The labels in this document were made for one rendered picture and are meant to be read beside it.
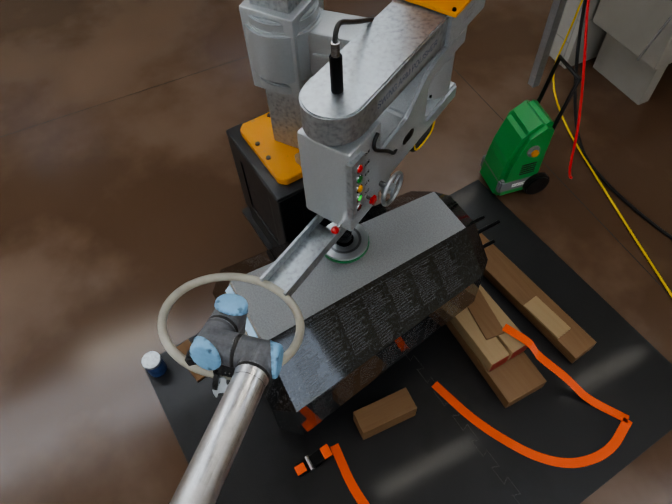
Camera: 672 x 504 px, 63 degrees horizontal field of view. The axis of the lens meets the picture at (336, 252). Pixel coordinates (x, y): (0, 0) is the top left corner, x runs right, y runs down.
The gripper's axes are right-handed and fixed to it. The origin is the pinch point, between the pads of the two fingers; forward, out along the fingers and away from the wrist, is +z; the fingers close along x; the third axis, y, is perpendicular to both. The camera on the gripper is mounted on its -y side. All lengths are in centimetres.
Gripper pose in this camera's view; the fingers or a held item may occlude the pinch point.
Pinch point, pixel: (216, 386)
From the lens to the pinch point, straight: 181.6
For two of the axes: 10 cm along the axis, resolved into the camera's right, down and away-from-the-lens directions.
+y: 9.8, 1.8, 0.7
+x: 0.5, -5.9, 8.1
